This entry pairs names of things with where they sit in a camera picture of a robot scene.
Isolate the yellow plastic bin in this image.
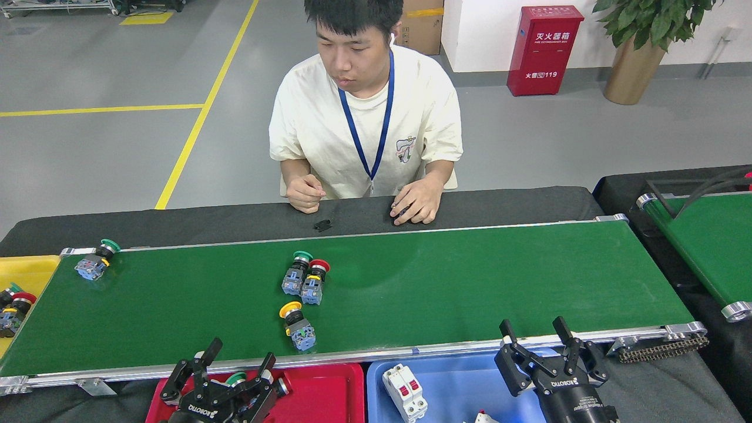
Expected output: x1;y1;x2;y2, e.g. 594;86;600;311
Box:
0;254;61;359

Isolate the person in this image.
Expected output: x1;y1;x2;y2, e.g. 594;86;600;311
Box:
268;0;464;226

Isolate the white wall conduit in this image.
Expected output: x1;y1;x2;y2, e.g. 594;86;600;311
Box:
699;26;738;80

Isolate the green conveyor belt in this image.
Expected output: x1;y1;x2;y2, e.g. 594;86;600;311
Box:
0;213;709;395
636;193;752;323

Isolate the person's right hand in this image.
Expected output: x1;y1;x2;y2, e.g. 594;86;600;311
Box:
286;174;327;214

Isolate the red plastic tray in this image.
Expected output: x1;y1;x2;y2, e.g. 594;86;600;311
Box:
145;362;365;423

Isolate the blue lanyard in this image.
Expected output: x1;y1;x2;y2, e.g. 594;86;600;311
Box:
338;50;395;194

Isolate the yellow push button switch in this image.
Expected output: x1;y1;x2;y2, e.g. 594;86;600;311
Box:
278;301;317;352

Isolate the black cable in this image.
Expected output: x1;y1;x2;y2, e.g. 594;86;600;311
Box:
673;166;752;219

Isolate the black machine base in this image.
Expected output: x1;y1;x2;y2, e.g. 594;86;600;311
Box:
117;0;189;14

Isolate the red fire extinguisher cabinet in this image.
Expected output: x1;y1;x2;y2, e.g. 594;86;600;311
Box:
507;5;585;97

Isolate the red push button switch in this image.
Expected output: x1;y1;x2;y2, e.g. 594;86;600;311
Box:
300;259;331;306
0;291;37;338

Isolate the blue plastic tray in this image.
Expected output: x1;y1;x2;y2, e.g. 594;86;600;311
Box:
366;347;559;423

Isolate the black drive chain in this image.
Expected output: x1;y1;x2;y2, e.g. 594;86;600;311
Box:
617;336;710;364

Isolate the metal wheeled cart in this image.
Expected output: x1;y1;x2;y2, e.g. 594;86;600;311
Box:
0;0;121;18

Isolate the green plant in gold pot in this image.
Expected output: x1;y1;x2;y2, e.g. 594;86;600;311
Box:
592;0;720;106

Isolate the cardboard box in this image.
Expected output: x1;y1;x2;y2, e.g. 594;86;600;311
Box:
398;0;445;56

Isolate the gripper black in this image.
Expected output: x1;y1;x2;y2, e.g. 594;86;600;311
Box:
493;316;620;423
160;338;278;423

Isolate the person's left hand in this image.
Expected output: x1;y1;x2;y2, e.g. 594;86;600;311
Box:
390;176;444;226

